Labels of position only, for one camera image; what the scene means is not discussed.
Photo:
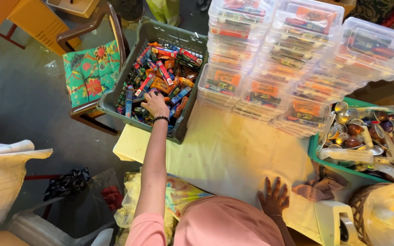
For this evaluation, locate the person's right hand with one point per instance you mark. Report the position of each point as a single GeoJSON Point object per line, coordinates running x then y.
{"type": "Point", "coordinates": [274, 203]}

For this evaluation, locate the person's left hand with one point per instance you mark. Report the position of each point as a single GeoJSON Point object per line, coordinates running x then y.
{"type": "Point", "coordinates": [157, 106]}

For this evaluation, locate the person's left fingers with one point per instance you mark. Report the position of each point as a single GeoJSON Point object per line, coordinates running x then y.
{"type": "Point", "coordinates": [146, 99]}

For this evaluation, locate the heap of small colourful packets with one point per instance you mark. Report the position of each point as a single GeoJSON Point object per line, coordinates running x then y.
{"type": "Point", "coordinates": [169, 78]}

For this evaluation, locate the green floral cushion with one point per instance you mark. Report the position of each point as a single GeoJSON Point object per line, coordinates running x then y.
{"type": "Point", "coordinates": [92, 73]}

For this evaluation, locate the grey plastic crate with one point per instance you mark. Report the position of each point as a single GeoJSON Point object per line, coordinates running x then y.
{"type": "Point", "coordinates": [149, 34]}

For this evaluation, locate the yellow green fabric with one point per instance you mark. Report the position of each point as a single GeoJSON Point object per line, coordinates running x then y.
{"type": "Point", "coordinates": [164, 10]}

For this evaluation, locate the dark perforated bin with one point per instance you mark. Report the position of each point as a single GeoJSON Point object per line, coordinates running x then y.
{"type": "Point", "coordinates": [127, 8]}

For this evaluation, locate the brown plastic chair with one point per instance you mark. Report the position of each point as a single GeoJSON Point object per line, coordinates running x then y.
{"type": "Point", "coordinates": [91, 24]}

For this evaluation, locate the pale yellow table cloth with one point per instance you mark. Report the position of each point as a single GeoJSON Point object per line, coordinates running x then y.
{"type": "Point", "coordinates": [227, 153]}

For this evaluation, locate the plastic bag with colourful contents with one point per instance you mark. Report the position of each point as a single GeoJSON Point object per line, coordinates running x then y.
{"type": "Point", "coordinates": [180, 194]}

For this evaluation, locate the red crumpled cloth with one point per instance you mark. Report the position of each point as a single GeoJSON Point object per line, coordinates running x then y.
{"type": "Point", "coordinates": [112, 196]}

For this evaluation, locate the dark patterned cloth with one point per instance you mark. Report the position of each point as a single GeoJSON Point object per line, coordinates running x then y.
{"type": "Point", "coordinates": [67, 182]}

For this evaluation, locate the white tray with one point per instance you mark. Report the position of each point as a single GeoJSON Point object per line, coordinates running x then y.
{"type": "Point", "coordinates": [74, 6]}

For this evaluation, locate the orange wooden table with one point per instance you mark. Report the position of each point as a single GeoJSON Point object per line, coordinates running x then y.
{"type": "Point", "coordinates": [32, 18]}

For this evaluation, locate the person's pink garment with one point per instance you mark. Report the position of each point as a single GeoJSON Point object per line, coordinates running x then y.
{"type": "Point", "coordinates": [217, 222]}

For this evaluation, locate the stack of clear plastic boxes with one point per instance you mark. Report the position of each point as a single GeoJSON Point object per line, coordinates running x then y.
{"type": "Point", "coordinates": [286, 65]}

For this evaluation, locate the white plastic chair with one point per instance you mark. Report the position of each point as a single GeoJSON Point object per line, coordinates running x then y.
{"type": "Point", "coordinates": [43, 229]}

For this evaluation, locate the large white sack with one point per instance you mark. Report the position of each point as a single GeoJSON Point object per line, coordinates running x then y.
{"type": "Point", "coordinates": [2, 181]}

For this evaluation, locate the thin metal bangle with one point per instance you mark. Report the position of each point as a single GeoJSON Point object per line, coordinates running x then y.
{"type": "Point", "coordinates": [276, 215]}

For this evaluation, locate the green plastic crate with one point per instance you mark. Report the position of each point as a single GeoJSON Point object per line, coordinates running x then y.
{"type": "Point", "coordinates": [315, 150]}

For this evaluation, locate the crumpled pinkish brown cloth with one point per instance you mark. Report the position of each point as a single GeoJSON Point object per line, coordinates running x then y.
{"type": "Point", "coordinates": [320, 186]}

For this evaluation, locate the clear plastic bag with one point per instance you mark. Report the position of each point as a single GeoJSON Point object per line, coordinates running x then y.
{"type": "Point", "coordinates": [347, 154]}

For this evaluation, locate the white tape dispenser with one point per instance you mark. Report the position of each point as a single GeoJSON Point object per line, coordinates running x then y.
{"type": "Point", "coordinates": [333, 218]}

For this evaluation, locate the heap of small metal bowls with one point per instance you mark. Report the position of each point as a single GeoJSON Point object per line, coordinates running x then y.
{"type": "Point", "coordinates": [368, 133]}

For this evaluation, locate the wicker basket with plastic wrap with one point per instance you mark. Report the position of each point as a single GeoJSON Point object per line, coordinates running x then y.
{"type": "Point", "coordinates": [385, 213]}

